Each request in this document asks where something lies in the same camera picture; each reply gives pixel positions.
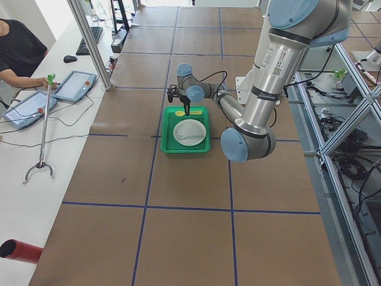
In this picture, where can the aluminium side frame rail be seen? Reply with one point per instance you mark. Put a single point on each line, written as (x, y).
(338, 96)

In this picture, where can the white round plate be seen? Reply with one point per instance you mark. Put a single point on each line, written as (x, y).
(189, 127)

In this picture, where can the green handled reacher grabber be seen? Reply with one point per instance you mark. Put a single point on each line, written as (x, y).
(41, 164)

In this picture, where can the near blue teach pendant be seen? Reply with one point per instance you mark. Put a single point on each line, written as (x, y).
(27, 111)

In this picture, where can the black computer mouse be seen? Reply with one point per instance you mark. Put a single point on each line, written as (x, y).
(69, 58)

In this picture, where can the green plastic tray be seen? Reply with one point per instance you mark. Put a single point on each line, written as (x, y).
(168, 143)

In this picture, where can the far blue teach pendant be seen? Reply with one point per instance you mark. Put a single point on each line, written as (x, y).
(75, 86)

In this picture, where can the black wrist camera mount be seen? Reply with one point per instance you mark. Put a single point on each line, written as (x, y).
(172, 92)

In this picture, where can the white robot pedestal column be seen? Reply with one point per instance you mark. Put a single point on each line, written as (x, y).
(244, 84)

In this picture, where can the seated person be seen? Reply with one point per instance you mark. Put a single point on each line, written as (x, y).
(21, 54)

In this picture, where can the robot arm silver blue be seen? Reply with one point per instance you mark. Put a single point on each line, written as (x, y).
(289, 29)

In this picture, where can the yellow plastic spoon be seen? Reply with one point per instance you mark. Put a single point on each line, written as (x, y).
(181, 113)

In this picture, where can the aluminium frame post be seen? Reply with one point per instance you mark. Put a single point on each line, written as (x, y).
(81, 20)

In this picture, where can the blue teach pendant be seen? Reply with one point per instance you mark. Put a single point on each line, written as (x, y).
(75, 86)
(27, 111)

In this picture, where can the red cylinder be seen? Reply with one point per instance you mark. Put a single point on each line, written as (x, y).
(21, 251)

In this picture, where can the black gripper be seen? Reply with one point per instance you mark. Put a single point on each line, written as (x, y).
(184, 101)

